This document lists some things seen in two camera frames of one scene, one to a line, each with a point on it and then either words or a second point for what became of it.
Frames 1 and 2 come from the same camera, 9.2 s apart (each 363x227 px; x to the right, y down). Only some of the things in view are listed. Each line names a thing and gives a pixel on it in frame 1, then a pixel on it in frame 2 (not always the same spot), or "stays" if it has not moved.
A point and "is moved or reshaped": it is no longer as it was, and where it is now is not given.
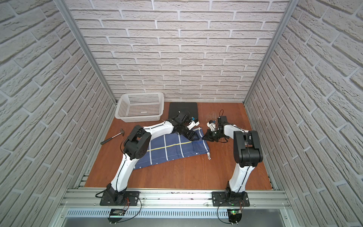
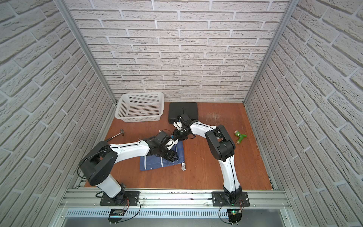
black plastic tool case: x=189 y=108 stays
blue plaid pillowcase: x=173 y=147 is moved or reshaped
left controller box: x=116 y=212 stays
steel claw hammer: x=122 y=132 stays
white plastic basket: x=140 y=107 stays
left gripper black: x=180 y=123 → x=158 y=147
